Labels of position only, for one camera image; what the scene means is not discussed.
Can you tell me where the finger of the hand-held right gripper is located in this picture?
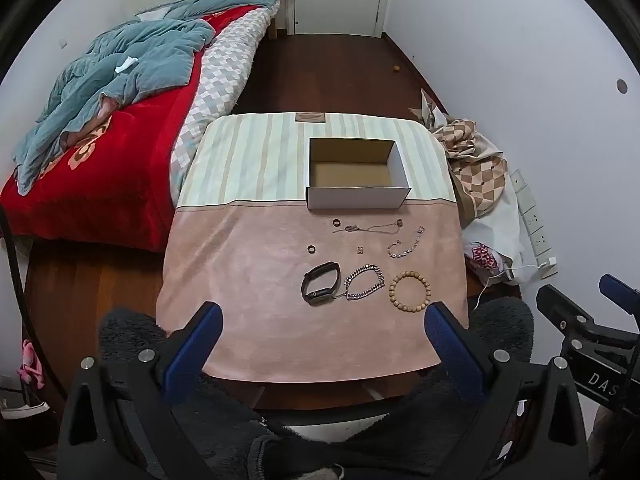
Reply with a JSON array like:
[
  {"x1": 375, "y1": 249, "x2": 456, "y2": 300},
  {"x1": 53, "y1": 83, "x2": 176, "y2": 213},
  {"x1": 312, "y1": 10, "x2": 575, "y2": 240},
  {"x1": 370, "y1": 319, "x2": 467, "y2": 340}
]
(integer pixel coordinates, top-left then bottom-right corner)
[
  {"x1": 599, "y1": 274, "x2": 640, "y2": 322},
  {"x1": 536, "y1": 284, "x2": 640, "y2": 357}
]

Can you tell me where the red printed bag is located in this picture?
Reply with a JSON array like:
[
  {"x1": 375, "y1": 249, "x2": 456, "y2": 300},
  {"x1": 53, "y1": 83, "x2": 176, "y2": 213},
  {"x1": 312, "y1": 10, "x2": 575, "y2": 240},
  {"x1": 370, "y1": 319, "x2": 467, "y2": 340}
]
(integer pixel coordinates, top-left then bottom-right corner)
[{"x1": 465, "y1": 241, "x2": 513, "y2": 277}]

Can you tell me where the white shoe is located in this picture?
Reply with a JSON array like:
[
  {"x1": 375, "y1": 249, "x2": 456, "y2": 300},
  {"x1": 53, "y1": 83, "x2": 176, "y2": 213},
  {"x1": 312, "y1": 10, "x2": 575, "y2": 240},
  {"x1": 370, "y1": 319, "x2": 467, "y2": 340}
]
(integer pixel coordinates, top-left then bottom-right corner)
[{"x1": 0, "y1": 399, "x2": 52, "y2": 420}]

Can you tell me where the checkered bed sheet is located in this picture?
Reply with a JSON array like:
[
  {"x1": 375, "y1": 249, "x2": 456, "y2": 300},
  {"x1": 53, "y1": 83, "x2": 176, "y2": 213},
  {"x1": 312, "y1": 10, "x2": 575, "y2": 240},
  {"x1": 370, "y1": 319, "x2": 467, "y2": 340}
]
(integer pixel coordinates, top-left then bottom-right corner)
[{"x1": 169, "y1": 2, "x2": 282, "y2": 207}]

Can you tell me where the black cable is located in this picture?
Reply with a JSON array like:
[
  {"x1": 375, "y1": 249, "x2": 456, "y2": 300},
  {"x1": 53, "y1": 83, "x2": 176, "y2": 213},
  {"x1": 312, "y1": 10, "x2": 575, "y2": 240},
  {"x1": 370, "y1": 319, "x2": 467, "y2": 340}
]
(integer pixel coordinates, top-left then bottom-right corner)
[{"x1": 0, "y1": 207, "x2": 68, "y2": 403}]

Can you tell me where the brown checkered cloth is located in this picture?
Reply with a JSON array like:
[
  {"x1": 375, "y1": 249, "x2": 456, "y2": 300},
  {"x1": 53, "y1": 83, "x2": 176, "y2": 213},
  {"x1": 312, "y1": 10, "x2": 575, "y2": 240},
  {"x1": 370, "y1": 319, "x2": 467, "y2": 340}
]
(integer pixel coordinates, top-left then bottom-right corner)
[{"x1": 431, "y1": 118, "x2": 509, "y2": 229}]

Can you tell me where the black smart wristband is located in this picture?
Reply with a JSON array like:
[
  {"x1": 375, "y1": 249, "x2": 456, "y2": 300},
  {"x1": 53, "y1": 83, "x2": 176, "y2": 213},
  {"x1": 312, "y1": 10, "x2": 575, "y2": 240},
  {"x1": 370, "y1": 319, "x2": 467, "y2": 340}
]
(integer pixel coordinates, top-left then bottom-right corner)
[{"x1": 300, "y1": 261, "x2": 342, "y2": 307}]

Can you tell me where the thick silver chain bracelet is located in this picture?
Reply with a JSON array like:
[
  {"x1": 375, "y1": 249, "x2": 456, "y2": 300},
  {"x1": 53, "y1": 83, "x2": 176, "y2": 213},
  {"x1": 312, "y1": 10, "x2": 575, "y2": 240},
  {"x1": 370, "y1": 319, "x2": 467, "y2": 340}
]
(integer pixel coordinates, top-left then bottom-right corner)
[{"x1": 341, "y1": 266, "x2": 386, "y2": 303}]

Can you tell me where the pink cloth item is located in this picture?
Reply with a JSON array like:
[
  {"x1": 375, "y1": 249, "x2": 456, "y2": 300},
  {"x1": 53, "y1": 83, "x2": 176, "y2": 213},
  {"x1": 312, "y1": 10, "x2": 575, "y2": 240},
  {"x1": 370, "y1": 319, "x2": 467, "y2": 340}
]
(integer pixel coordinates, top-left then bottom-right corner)
[{"x1": 17, "y1": 339, "x2": 47, "y2": 390}]

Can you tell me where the white cloth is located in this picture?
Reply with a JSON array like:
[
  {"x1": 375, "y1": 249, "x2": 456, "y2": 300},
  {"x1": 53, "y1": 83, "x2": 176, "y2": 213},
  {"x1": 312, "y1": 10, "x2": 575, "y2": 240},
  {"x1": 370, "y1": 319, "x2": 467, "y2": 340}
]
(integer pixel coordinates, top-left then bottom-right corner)
[{"x1": 459, "y1": 170, "x2": 532, "y2": 283}]

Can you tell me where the bed with red blanket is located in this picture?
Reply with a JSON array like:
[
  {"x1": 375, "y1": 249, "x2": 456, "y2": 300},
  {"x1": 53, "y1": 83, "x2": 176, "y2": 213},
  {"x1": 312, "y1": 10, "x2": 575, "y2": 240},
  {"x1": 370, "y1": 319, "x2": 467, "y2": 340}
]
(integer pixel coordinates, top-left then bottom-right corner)
[{"x1": 0, "y1": 5, "x2": 271, "y2": 253}]

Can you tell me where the dark fuzzy clothing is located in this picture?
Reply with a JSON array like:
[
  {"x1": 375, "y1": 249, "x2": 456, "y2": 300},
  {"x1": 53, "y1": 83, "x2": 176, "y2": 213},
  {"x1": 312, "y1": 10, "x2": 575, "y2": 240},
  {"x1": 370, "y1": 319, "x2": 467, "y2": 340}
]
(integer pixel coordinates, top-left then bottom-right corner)
[{"x1": 97, "y1": 296, "x2": 537, "y2": 480}]

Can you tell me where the thin silver link bracelet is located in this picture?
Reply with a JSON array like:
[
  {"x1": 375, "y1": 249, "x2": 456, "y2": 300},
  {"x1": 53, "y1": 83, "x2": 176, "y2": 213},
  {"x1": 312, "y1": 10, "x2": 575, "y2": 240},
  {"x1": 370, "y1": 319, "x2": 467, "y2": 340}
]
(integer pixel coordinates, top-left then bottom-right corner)
[{"x1": 387, "y1": 226, "x2": 426, "y2": 260}]

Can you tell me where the thin chain necklace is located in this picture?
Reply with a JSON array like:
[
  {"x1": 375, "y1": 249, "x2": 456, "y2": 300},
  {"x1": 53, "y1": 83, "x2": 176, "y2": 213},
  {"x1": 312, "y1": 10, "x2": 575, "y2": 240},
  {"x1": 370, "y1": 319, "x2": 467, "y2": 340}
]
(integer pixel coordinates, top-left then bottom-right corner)
[{"x1": 332, "y1": 218, "x2": 405, "y2": 235}]

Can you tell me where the wooden bead bracelet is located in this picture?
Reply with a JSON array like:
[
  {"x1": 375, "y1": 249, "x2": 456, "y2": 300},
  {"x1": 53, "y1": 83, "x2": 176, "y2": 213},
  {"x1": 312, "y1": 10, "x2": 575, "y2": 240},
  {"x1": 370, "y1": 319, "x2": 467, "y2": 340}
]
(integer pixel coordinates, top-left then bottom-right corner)
[{"x1": 388, "y1": 270, "x2": 432, "y2": 316}]

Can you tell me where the white charger cable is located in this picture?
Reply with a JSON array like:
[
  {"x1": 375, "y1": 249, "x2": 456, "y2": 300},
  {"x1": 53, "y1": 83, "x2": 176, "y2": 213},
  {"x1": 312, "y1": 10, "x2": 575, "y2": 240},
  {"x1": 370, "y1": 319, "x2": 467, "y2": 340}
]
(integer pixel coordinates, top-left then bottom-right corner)
[{"x1": 472, "y1": 259, "x2": 557, "y2": 310}]

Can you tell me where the striped and pink tablecloth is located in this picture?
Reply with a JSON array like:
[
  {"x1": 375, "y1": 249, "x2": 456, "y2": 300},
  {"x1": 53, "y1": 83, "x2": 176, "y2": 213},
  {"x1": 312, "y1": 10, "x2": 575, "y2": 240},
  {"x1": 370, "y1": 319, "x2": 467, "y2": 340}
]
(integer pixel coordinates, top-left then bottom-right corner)
[{"x1": 155, "y1": 112, "x2": 471, "y2": 386}]

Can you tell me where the white cardboard box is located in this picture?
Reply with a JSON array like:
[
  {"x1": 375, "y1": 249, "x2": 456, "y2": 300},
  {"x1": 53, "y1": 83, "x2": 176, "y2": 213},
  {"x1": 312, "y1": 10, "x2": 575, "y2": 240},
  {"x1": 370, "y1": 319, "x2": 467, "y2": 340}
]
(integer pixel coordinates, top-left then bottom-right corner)
[{"x1": 305, "y1": 137, "x2": 412, "y2": 210}]

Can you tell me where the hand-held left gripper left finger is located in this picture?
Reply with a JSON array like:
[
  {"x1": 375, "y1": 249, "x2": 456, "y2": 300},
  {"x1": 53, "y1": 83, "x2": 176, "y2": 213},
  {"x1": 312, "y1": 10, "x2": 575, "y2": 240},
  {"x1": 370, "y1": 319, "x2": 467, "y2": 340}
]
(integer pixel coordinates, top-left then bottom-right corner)
[{"x1": 57, "y1": 301, "x2": 236, "y2": 480}]

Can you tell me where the white power strip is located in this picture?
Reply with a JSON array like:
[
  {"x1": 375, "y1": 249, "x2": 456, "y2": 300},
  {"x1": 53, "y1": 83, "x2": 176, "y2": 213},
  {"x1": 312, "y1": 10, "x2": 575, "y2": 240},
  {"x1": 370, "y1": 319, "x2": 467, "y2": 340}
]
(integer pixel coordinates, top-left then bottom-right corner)
[{"x1": 509, "y1": 169, "x2": 559, "y2": 280}]

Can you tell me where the teal quilt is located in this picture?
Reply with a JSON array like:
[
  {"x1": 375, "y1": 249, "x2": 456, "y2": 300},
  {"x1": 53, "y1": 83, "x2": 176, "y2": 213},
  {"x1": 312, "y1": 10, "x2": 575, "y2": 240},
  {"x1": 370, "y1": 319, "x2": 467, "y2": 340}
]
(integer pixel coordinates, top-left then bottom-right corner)
[{"x1": 11, "y1": 0, "x2": 281, "y2": 196}]

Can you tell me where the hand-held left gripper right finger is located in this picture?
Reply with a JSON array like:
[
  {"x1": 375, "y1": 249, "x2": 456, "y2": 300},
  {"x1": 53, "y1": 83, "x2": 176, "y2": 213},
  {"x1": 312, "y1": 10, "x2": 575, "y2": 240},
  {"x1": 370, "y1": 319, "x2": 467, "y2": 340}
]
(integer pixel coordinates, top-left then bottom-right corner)
[{"x1": 424, "y1": 301, "x2": 590, "y2": 480}]

